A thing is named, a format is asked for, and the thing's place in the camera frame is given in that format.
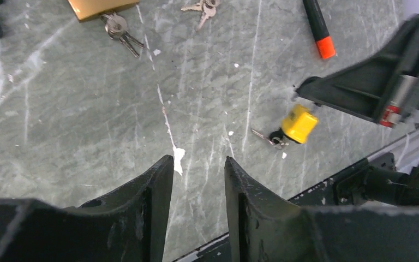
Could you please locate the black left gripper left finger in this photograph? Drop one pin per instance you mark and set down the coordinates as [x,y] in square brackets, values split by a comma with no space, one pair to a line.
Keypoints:
[127,224]

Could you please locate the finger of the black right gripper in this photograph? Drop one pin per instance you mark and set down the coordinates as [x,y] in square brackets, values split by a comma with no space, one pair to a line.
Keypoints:
[362,89]

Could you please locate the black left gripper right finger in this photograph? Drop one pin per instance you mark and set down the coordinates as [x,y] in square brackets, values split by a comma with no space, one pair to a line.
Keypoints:
[265,227]

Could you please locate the yellow black padlock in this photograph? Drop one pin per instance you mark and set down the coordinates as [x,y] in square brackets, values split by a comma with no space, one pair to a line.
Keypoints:
[296,126]

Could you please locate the silver key pair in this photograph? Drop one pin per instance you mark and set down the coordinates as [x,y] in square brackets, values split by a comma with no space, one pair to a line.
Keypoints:
[267,138]

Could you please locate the large brass padlock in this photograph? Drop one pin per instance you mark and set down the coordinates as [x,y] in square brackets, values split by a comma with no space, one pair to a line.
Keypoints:
[88,9]

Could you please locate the orange black marker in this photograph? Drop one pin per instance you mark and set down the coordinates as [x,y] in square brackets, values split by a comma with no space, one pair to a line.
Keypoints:
[319,30]

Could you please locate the silver small padlock keys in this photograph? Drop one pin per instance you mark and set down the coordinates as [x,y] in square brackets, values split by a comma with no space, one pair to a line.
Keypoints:
[208,9]

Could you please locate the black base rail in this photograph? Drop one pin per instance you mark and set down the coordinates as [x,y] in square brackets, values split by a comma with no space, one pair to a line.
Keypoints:
[320,194]

